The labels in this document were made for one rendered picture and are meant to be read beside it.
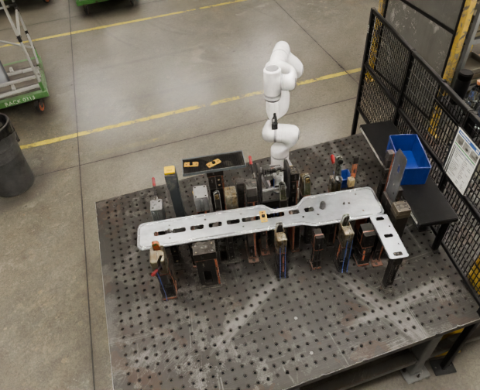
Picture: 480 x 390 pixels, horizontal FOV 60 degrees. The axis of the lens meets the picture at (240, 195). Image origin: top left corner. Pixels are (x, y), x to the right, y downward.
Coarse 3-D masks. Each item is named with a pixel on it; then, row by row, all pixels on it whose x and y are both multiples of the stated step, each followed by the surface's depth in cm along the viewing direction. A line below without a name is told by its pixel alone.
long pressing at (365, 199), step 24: (336, 192) 243; (360, 192) 242; (192, 216) 237; (216, 216) 236; (240, 216) 235; (288, 216) 233; (312, 216) 232; (336, 216) 231; (360, 216) 230; (144, 240) 228; (168, 240) 227; (192, 240) 226
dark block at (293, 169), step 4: (292, 168) 243; (296, 168) 242; (292, 172) 241; (296, 172) 240; (292, 176) 240; (296, 176) 241; (292, 180) 243; (296, 180) 243; (292, 184) 246; (296, 184) 246; (292, 188) 248; (296, 188) 248; (292, 192) 250; (296, 192) 251; (292, 196) 253; (296, 196) 253; (288, 200) 264; (292, 200) 256; (296, 200) 256; (288, 204) 266; (292, 204) 258; (296, 204) 259
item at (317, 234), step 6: (318, 228) 227; (318, 234) 224; (312, 240) 232; (318, 240) 223; (318, 246) 227; (312, 252) 240; (318, 252) 230; (312, 258) 240; (318, 258) 238; (312, 264) 242; (318, 264) 240
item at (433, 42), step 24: (384, 0) 439; (408, 0) 405; (432, 0) 373; (456, 0) 346; (408, 24) 414; (432, 24) 382; (456, 24) 352; (432, 48) 390; (456, 48) 357; (384, 72) 477; (432, 120) 414
